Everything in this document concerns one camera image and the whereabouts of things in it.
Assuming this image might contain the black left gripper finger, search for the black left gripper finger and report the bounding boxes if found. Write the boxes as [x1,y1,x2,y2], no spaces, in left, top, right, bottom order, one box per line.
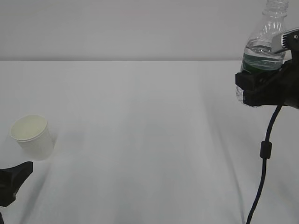
[0,161,33,207]

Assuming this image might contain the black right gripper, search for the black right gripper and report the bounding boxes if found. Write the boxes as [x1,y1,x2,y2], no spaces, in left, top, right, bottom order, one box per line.
[235,45,299,107]

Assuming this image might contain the clear green-label water bottle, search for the clear green-label water bottle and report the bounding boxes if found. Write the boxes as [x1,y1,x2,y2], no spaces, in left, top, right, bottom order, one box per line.
[235,0,289,106]

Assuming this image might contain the white paper cup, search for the white paper cup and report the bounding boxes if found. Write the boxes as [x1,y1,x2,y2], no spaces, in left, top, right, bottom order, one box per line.
[10,114,54,161]

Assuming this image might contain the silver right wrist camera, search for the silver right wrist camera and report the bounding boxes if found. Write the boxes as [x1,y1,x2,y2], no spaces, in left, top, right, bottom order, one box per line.
[271,28,299,54]

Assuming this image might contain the black right camera cable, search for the black right camera cable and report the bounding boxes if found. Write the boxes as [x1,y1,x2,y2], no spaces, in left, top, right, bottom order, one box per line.
[245,105,282,224]

